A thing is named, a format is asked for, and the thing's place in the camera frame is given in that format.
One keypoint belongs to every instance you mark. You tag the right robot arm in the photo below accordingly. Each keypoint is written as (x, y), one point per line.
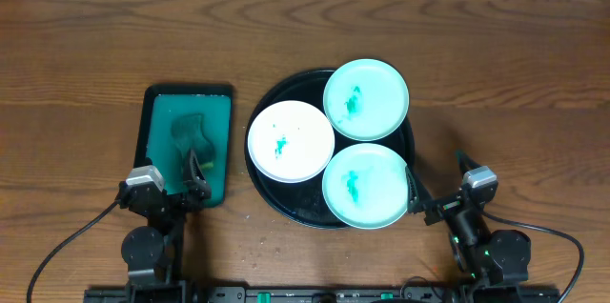
(498, 261)

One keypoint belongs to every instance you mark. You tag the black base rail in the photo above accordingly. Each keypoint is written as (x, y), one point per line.
(268, 295)

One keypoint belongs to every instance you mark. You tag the white plate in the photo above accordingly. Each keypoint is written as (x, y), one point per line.
(291, 141)

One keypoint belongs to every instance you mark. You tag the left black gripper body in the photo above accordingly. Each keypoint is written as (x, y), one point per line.
(172, 199)

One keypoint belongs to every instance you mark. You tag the black rectangular water tray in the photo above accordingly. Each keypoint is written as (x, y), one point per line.
(167, 101)

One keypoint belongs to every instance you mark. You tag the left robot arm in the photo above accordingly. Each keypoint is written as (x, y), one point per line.
(153, 253)

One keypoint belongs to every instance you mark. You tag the green yellow sponge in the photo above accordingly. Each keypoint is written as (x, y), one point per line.
(187, 133)

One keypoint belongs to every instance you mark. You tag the mint green plate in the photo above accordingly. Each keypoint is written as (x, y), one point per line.
(366, 186)
(366, 99)

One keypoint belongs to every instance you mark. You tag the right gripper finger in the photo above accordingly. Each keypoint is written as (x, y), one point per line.
(465, 162)
(419, 197)

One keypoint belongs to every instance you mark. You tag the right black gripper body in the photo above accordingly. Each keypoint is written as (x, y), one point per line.
(448, 204)

